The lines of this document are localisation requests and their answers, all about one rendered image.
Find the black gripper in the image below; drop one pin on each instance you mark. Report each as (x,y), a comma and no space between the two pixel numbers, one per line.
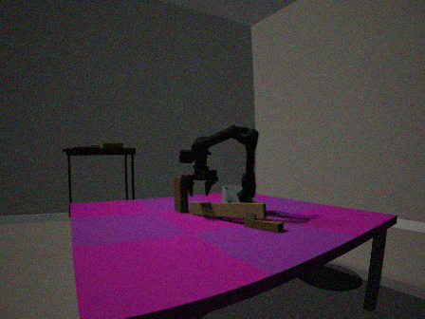
(188,179)

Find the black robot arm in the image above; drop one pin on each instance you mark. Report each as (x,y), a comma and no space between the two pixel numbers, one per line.
(199,153)

